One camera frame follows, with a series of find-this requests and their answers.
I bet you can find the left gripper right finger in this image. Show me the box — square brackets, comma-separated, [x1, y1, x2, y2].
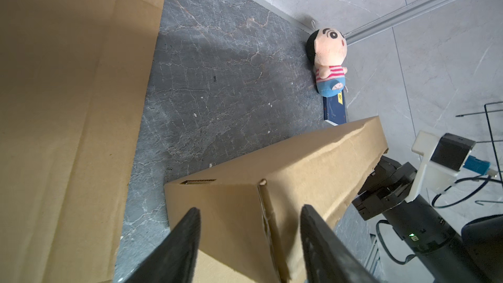
[300, 204, 377, 282]

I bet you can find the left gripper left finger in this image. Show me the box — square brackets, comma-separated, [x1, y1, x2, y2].
[127, 207, 201, 283]

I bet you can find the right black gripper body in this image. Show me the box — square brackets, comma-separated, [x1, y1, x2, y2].
[352, 156, 417, 221]

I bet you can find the brown cardboard box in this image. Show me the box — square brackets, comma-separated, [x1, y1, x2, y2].
[165, 117, 388, 282]

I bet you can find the dark blue book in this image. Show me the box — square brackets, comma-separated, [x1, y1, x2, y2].
[323, 91, 347, 126]

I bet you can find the plush doll striped shirt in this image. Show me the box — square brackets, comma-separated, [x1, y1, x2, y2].
[305, 28, 348, 98]

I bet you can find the flat brown cardboard sheet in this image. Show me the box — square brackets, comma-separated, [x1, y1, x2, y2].
[1, 0, 164, 282]

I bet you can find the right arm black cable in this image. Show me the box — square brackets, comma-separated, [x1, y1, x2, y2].
[375, 175, 503, 266]

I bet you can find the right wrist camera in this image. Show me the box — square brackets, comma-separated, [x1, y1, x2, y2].
[405, 128, 499, 203]

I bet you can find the black wire hook rack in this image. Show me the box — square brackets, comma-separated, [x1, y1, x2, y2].
[455, 101, 503, 207]

